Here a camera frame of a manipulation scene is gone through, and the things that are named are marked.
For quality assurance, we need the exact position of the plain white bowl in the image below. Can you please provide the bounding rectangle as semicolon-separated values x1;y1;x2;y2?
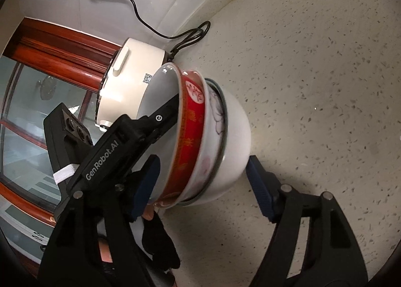
133;63;181;204

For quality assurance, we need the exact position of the red and white bowl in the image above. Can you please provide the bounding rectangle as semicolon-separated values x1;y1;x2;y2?
155;70;205;208

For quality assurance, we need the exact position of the white bowl with floral print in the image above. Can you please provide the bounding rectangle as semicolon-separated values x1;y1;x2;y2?
177;79;225;203

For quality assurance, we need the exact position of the large white green-rimmed bowl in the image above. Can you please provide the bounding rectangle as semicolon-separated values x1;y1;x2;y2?
179;79;251;206

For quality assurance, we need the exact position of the left hand in black glove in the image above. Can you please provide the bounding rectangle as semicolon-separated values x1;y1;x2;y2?
96;203;182;287

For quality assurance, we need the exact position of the white and brown rice cooker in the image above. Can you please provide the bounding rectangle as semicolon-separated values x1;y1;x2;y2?
95;38;169;132

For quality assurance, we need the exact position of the red wooden window frame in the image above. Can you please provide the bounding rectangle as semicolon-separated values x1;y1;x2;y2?
1;18;120;226

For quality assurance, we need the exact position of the black power cable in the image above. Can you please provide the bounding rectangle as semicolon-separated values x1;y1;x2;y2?
81;0;212;60

